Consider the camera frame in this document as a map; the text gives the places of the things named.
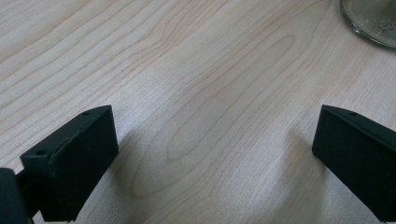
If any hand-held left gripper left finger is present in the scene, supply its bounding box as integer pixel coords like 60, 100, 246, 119
20, 105, 120, 223

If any clear glass jar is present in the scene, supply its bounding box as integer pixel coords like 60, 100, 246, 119
339, 0, 396, 50

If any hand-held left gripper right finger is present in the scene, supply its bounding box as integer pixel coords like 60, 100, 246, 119
311, 105, 396, 223

